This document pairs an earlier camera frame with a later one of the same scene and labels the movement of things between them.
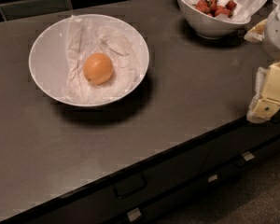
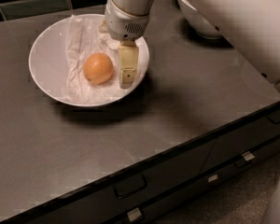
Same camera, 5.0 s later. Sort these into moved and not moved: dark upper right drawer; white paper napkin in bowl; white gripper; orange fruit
Moved: white gripper
Not moved: orange fruit; dark upper right drawer; white paper napkin in bowl
